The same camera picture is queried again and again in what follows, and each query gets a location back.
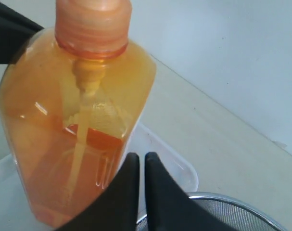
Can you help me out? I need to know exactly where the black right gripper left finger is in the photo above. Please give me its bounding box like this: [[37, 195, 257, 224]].
[[57, 153, 140, 231]]

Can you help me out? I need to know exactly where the large stainless steel basin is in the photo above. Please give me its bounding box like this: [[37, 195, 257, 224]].
[[136, 192, 291, 231]]

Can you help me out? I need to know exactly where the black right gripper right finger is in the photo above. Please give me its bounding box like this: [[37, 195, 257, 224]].
[[145, 152, 235, 231]]

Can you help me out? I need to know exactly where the orange dish soap pump bottle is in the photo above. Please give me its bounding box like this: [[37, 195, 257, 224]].
[[0, 0, 156, 228]]

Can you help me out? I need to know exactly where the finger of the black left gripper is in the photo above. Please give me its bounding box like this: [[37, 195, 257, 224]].
[[0, 2, 43, 64]]

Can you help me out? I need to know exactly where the white rectangular plastic tray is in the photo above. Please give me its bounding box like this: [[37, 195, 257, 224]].
[[0, 123, 199, 231]]

